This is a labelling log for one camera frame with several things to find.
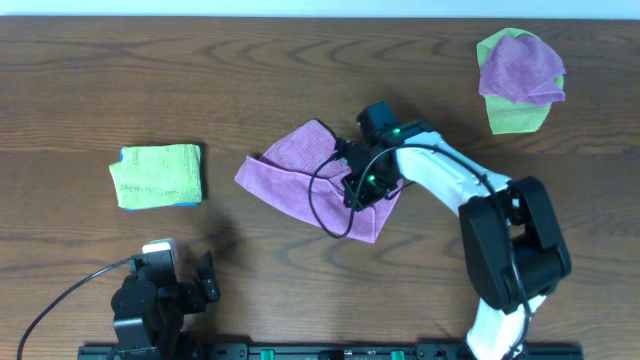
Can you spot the folded green cloth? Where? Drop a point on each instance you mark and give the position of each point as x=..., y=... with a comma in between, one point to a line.
x=157, y=175

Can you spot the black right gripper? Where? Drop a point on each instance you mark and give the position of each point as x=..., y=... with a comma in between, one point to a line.
x=359, y=201

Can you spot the light green cloth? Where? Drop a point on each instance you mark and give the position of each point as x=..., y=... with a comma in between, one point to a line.
x=504, y=116

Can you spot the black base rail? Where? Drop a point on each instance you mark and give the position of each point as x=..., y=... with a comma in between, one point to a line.
x=420, y=351

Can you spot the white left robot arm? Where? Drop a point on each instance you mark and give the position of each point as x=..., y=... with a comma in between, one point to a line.
x=150, y=307

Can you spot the purple crumpled cloth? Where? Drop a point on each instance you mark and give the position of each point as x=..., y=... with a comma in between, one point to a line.
x=523, y=69

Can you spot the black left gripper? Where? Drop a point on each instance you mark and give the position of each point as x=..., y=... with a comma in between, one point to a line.
x=189, y=292

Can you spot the pink microfiber cloth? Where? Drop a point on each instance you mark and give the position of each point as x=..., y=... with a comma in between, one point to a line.
x=295, y=176

